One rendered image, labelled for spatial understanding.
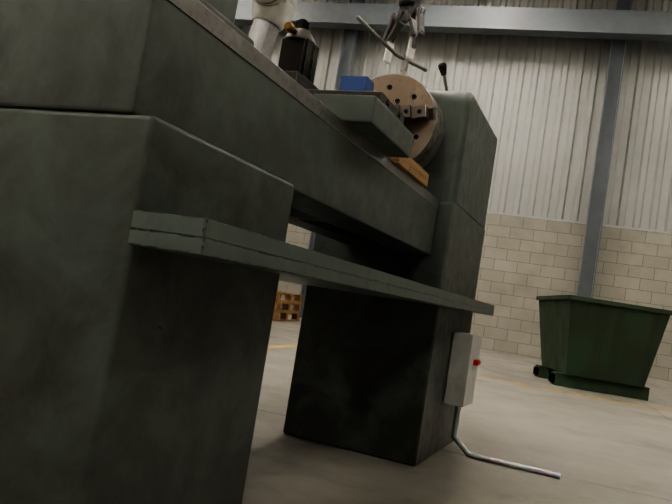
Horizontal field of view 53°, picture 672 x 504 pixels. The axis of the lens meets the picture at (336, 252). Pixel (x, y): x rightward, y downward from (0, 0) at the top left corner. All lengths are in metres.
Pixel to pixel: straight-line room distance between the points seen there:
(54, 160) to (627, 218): 11.84
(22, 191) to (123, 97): 0.19
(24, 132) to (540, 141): 11.90
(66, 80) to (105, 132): 0.10
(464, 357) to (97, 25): 1.83
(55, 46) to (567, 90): 12.20
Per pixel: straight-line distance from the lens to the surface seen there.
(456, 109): 2.32
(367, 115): 1.43
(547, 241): 12.24
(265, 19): 2.60
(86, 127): 0.92
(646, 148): 12.71
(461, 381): 2.46
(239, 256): 0.84
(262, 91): 1.13
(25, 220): 0.95
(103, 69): 0.92
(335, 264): 1.12
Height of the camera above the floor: 0.50
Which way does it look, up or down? 4 degrees up
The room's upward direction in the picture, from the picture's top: 9 degrees clockwise
